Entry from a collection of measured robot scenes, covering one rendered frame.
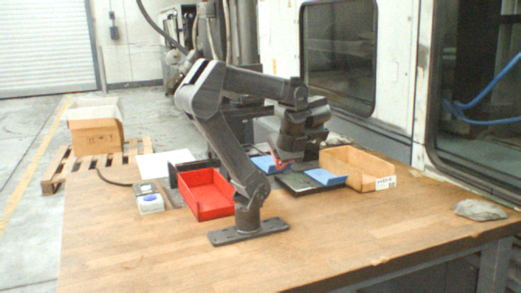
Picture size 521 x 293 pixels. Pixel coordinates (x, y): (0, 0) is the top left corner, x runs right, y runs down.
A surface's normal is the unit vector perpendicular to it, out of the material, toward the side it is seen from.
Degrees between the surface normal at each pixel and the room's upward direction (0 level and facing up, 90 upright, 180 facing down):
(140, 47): 90
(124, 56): 90
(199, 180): 90
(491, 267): 90
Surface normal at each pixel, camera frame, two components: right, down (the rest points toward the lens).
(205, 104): 0.54, 0.22
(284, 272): -0.04, -0.96
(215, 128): 0.59, 0.41
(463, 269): -0.95, 0.13
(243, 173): 0.39, 0.09
